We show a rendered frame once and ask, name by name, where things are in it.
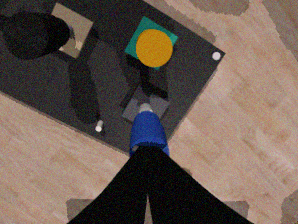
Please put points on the black circuit board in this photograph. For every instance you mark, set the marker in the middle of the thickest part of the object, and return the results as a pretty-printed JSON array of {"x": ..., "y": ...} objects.
[{"x": 118, "y": 70}]

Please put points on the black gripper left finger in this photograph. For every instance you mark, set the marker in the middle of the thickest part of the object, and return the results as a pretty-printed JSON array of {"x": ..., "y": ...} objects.
[{"x": 123, "y": 201}]

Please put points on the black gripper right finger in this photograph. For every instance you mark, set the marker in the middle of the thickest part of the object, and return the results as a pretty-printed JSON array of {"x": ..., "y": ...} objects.
[{"x": 175, "y": 197}]

